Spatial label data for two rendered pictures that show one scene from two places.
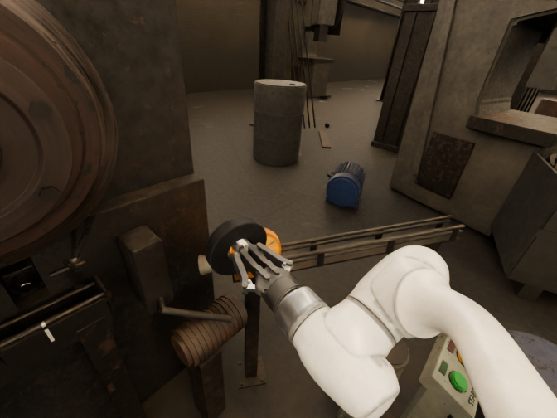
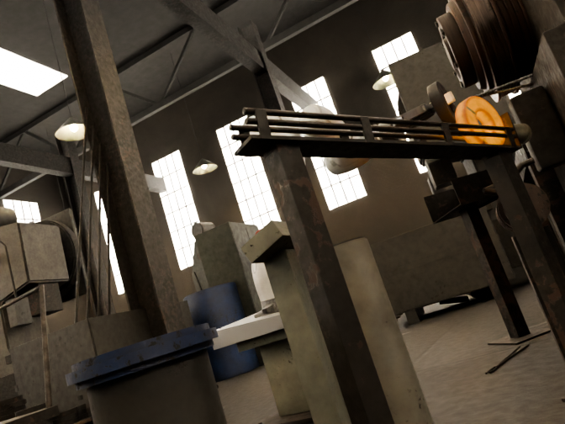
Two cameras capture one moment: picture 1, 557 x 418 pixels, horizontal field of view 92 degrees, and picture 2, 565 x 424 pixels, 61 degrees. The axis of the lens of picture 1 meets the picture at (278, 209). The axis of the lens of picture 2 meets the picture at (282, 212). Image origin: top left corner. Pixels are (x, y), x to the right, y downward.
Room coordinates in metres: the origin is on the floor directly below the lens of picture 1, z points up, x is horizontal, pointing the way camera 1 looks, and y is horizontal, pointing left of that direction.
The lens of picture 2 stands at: (1.60, -0.89, 0.39)
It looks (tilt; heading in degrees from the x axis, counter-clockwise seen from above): 12 degrees up; 161
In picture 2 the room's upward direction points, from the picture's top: 18 degrees counter-clockwise
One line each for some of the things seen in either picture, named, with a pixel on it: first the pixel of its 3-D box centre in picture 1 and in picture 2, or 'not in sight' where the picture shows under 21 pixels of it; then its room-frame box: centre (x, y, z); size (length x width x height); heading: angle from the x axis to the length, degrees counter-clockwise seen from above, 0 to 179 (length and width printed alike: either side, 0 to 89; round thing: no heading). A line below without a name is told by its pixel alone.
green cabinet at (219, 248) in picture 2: not in sight; (247, 293); (-3.62, 0.28, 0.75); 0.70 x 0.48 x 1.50; 140
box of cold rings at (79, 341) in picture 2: not in sight; (116, 366); (-3.00, -1.16, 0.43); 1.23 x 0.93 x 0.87; 138
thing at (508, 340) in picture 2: not in sight; (485, 257); (-0.19, 0.59, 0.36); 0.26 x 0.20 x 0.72; 175
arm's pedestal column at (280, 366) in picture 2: not in sight; (301, 372); (-0.40, -0.32, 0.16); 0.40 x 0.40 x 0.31; 42
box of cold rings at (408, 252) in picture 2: not in sight; (440, 264); (-2.19, 1.75, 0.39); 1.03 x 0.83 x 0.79; 54
